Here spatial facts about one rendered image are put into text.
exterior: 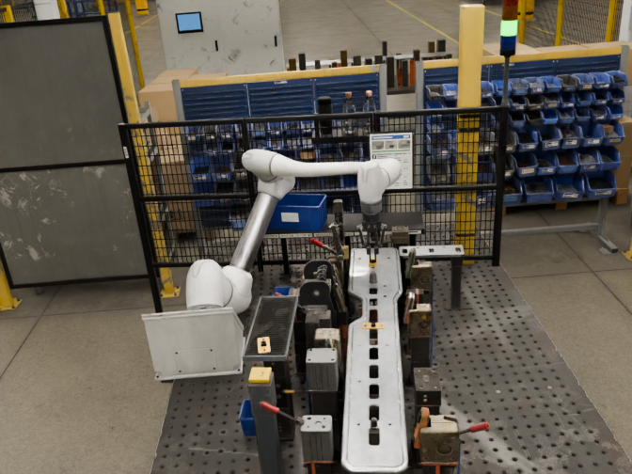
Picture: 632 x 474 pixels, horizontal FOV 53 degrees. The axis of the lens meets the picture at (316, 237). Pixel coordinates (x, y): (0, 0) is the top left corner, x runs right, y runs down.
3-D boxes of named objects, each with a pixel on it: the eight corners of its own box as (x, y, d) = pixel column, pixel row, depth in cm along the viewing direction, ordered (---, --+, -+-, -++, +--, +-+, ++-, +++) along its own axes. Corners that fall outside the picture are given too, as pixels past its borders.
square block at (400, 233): (409, 298, 312) (409, 231, 297) (393, 298, 313) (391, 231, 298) (408, 290, 320) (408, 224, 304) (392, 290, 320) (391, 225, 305)
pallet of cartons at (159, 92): (229, 185, 680) (216, 86, 636) (155, 190, 683) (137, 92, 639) (243, 151, 789) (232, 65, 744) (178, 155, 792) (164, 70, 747)
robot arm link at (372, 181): (376, 204, 260) (390, 193, 270) (375, 168, 253) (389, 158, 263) (353, 200, 265) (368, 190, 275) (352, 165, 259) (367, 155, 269)
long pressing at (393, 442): (418, 473, 174) (418, 469, 173) (336, 473, 176) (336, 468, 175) (399, 248, 298) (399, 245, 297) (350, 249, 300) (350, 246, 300)
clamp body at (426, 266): (435, 338, 281) (436, 268, 267) (408, 338, 282) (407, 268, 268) (434, 326, 289) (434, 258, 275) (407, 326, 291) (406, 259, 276)
